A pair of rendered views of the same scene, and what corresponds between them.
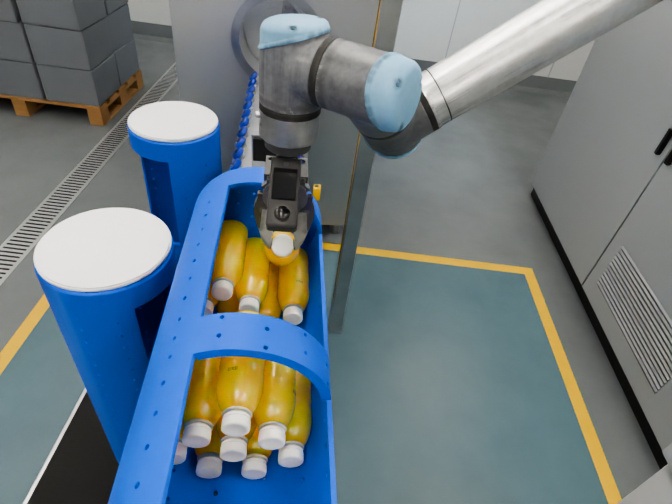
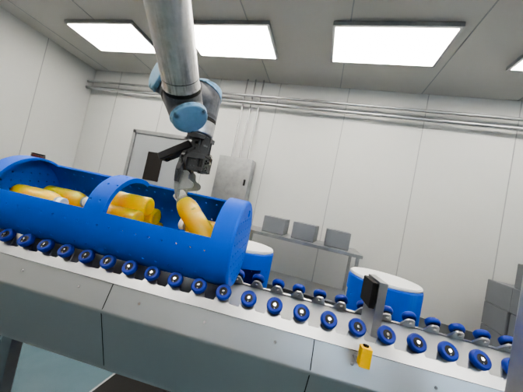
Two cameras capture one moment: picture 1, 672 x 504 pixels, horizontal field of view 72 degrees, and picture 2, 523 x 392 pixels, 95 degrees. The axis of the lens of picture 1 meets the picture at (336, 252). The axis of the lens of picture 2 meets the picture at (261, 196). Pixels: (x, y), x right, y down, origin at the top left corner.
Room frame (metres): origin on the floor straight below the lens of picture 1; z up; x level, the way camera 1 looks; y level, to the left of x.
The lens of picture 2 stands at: (1.09, -0.57, 1.23)
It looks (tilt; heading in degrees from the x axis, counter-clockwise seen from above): 2 degrees up; 107
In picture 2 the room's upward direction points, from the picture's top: 12 degrees clockwise
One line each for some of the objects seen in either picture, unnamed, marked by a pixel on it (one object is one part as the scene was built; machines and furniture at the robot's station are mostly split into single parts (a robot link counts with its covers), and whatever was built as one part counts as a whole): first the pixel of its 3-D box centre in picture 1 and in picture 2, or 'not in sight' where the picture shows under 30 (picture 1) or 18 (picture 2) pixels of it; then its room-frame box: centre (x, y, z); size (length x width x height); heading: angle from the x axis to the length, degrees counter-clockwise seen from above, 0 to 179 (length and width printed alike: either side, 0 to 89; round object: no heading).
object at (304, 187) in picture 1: (286, 169); (196, 154); (0.65, 0.10, 1.35); 0.09 x 0.08 x 0.12; 9
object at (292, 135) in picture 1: (287, 124); (200, 129); (0.64, 0.10, 1.43); 0.10 x 0.09 x 0.05; 99
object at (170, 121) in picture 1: (173, 120); (384, 278); (1.36, 0.58, 1.03); 0.28 x 0.28 x 0.01
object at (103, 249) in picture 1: (105, 245); (243, 245); (0.74, 0.51, 1.03); 0.28 x 0.28 x 0.01
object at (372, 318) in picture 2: (267, 157); (370, 302); (1.26, 0.25, 1.00); 0.10 x 0.04 x 0.15; 99
